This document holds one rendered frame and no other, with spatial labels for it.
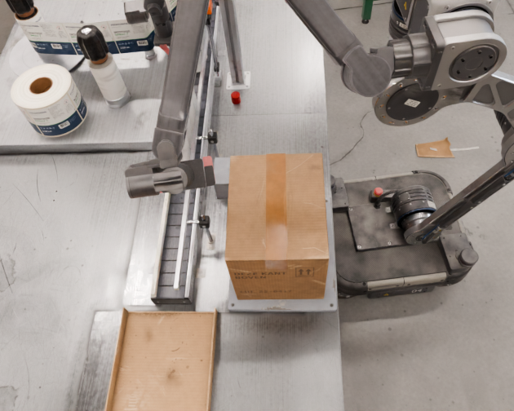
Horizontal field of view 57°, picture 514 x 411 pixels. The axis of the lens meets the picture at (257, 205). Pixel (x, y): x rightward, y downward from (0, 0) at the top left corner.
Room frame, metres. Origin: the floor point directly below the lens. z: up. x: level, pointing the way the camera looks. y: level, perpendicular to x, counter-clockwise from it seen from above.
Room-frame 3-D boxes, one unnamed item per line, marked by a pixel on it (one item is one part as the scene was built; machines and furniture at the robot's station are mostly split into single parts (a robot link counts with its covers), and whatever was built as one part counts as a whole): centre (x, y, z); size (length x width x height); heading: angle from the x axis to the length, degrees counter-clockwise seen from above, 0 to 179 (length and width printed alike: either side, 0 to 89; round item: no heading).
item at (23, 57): (1.57, 0.72, 0.89); 0.31 x 0.31 x 0.01
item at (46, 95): (1.23, 0.65, 0.95); 0.20 x 0.20 x 0.14
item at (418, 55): (0.68, -0.34, 1.45); 0.09 x 0.08 x 0.12; 179
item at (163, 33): (1.30, 0.21, 1.13); 0.10 x 0.07 x 0.07; 172
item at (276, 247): (0.60, -0.05, 0.99); 0.30 x 0.24 x 0.27; 172
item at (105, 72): (1.27, 0.44, 1.03); 0.09 x 0.09 x 0.30
